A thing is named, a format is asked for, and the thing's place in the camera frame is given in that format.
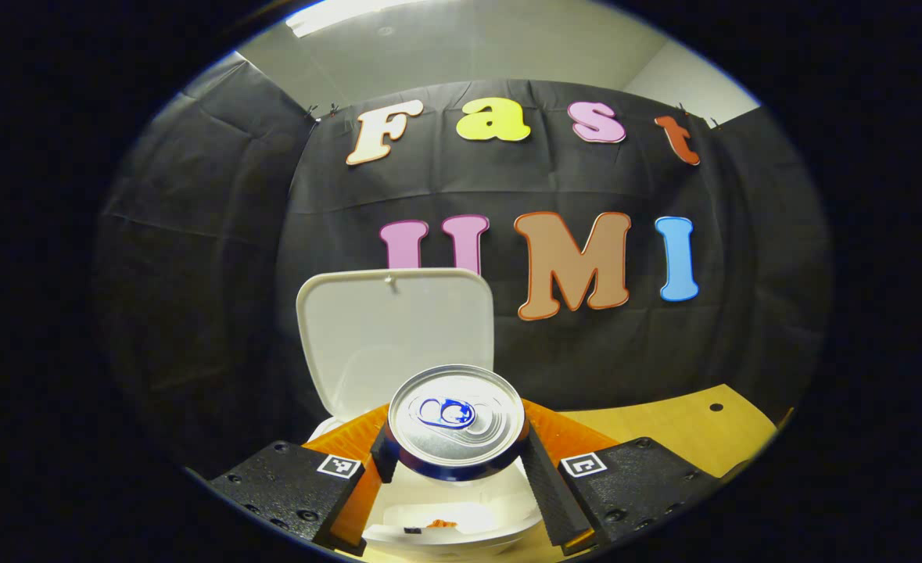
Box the white desktop garbage bin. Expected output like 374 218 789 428
295 267 547 560

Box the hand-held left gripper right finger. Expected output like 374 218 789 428
519 399 723 556

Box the black backdrop cloth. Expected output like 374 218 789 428
93 51 833 478

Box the wooden desktop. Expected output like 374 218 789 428
335 383 782 563

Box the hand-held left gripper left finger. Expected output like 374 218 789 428
210 403 399 558

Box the silver pop can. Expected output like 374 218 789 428
386 364 529 482

